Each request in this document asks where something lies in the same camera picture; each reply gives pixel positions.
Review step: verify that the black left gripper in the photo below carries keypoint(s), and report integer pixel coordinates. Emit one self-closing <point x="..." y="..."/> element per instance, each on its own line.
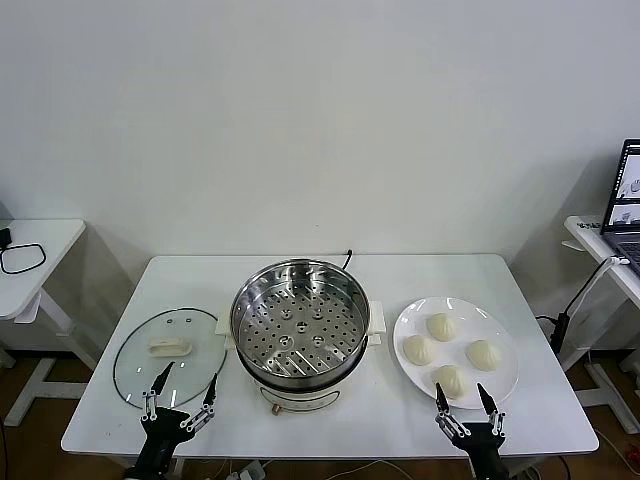
<point x="162" y="435"/>

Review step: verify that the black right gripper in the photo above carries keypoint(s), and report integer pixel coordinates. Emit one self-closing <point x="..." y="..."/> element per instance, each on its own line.
<point x="477" y="445"/>

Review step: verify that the white steamed baozi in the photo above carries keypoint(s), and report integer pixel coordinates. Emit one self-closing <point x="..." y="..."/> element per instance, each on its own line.
<point x="483" y="355"/>
<point x="450" y="377"/>
<point x="420" y="350"/>
<point x="442" y="327"/>

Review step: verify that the perforated stainless steel steamer basket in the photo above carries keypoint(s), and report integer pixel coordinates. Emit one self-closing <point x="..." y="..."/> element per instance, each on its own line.
<point x="300" y="300"/>

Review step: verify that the white round plate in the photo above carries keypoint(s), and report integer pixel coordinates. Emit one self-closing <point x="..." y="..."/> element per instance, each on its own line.
<point x="415" y="320"/>

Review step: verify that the white power strip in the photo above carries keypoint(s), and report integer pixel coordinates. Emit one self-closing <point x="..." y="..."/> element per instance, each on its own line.
<point x="252" y="470"/>

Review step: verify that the cream electric cooking pot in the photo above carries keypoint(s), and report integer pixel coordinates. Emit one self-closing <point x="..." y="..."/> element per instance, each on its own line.
<point x="300" y="400"/>

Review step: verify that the black power strip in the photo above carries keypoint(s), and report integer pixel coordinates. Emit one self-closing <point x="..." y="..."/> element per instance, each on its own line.
<point x="562" y="322"/>

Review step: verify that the white side table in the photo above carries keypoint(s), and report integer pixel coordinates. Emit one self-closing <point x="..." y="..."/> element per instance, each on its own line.
<point x="50" y="240"/>
<point x="585" y="235"/>

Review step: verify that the small black adapter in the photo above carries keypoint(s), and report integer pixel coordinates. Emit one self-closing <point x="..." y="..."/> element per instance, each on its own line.
<point x="5" y="236"/>

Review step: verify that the open dark laptop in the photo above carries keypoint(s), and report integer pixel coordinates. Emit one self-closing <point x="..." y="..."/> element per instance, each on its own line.
<point x="625" y="200"/>

